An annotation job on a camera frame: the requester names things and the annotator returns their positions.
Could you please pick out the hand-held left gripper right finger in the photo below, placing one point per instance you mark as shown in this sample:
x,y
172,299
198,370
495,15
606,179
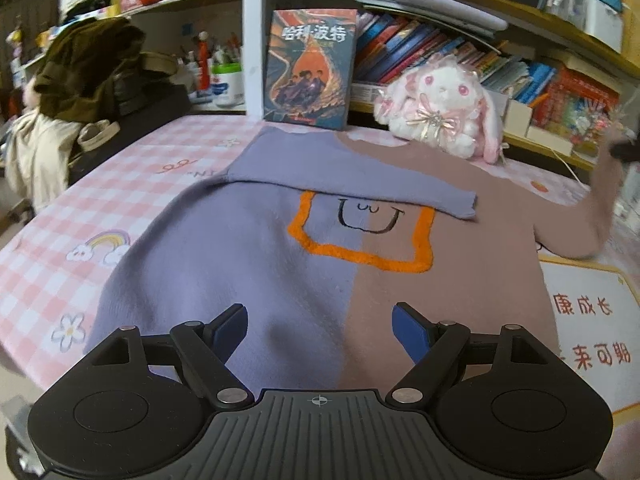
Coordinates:
x,y
412,332

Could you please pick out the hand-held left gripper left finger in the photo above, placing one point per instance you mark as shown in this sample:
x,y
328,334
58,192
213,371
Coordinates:
x,y
232,330

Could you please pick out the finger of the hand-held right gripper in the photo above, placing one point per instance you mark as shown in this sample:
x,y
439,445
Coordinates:
x,y
625,151

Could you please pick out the purple and mauve sweater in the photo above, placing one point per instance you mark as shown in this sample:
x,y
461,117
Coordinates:
x,y
280,270

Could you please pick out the glittery flower bouquet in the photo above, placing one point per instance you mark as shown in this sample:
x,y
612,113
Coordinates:
x,y
590,115

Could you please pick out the low white cardboard box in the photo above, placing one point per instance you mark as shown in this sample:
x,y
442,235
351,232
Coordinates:
x,y
550,141

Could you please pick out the red orange boxed book set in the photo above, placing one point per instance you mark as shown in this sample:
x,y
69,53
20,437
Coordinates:
x,y
575,92

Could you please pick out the tall white cardboard box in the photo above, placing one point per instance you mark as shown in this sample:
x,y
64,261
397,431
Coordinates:
x,y
517,117

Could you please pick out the white storage box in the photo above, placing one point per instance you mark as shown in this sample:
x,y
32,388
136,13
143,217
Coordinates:
x,y
602,25

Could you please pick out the white pink plush bunny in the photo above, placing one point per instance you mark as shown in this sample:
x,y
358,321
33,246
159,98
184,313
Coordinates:
x,y
440,105

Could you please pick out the white flat tablet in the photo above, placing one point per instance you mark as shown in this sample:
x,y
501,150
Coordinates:
x,y
450,7

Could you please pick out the black bag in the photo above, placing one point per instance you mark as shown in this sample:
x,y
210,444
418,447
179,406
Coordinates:
x,y
150,105

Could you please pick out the white wristwatch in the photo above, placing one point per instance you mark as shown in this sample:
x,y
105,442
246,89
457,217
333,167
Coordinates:
x,y
92,135

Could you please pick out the white jar with green lid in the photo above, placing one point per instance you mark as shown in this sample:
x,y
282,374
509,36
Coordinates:
x,y
227,85

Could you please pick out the row of colourful books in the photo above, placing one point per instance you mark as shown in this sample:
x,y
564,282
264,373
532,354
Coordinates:
x,y
400,45

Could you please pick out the red tassel ornament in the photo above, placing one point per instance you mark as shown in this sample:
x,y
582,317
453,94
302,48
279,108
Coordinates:
x,y
202,65

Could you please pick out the beige cloth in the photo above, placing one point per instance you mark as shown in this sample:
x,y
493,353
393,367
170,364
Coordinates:
x,y
35,150

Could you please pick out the bunch of pens and pencils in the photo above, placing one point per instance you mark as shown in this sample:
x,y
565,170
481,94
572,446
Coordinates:
x,y
222,52

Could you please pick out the upright illustrated book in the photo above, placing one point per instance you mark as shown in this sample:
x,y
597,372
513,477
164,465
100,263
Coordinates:
x,y
310,60

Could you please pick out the white wooden bookshelf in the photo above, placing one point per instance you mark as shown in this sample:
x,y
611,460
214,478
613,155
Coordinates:
x,y
252,35

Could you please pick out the olive green jacket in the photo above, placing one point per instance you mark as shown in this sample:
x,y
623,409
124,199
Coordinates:
x,y
85,70

